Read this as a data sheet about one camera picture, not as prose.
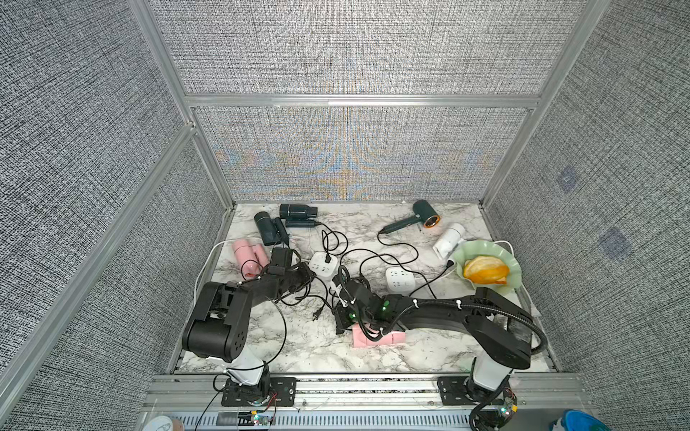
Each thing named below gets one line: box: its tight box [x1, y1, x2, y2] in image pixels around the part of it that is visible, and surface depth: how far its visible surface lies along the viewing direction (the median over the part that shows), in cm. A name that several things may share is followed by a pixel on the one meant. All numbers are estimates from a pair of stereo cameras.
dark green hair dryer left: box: [253, 211, 290, 247], surface depth 109 cm
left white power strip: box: [308, 251, 339, 281], surface depth 99 cm
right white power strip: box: [385, 266, 416, 294], surface depth 95 cm
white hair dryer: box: [433, 223, 468, 264], surface depth 102 cm
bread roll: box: [463, 255, 510, 285], surface depth 92 cm
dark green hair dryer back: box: [279, 203, 319, 229], surface depth 113 cm
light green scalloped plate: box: [452, 238, 522, 296], surface depth 94 cm
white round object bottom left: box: [141, 414, 174, 431], surface depth 66 cm
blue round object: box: [560, 409, 609, 431], surface depth 63 cm
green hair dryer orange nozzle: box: [378, 199, 442, 234], surface depth 112 cm
